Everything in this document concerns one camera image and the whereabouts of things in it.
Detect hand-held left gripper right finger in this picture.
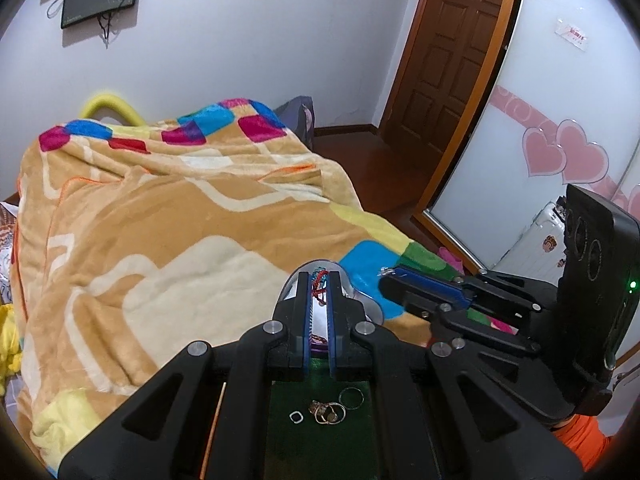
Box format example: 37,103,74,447
324,271,587,480

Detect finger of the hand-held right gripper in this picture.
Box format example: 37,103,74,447
378,266,545,315
429,304,543,358

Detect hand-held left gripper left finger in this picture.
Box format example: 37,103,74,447
59,271,317,480

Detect red beaded bracelet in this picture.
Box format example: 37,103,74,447
310,269,327,307

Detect person's right forearm orange sleeve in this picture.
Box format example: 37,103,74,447
551,411,615,472

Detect pink cloth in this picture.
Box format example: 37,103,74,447
436,245,467,276

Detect white suitcase with stickers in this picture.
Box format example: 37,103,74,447
491,200,572,282

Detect green velvet tray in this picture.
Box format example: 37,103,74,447
263,357,377,480

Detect tan patterned fleece blanket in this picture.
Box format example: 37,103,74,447
10,97,518,472

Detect white wardrobe with pink hearts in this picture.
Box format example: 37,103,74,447
412,0,640,286

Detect grey purple pillow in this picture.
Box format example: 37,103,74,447
273,95,317,152

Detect brown wooden door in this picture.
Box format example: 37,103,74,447
378,0,524,221

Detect red white label sticker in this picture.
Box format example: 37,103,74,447
556,20,591,52

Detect yellow foam tube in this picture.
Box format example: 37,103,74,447
81,90,147,127

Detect yellow cloth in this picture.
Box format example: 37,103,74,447
0,302,24,397

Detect patterned bed sheet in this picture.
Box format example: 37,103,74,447
0,201,22,306

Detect gold ring cluster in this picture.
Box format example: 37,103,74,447
309,400,347,426

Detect black television cable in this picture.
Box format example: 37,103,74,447
96,10,122,50

